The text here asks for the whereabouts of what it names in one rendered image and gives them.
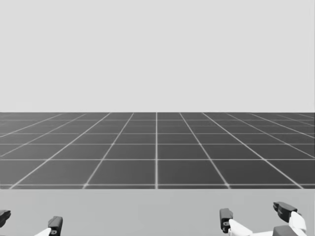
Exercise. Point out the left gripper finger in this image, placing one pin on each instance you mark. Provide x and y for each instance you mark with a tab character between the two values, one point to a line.
55	225
4	215

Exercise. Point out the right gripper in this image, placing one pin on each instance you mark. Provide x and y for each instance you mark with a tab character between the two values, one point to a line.
281	231

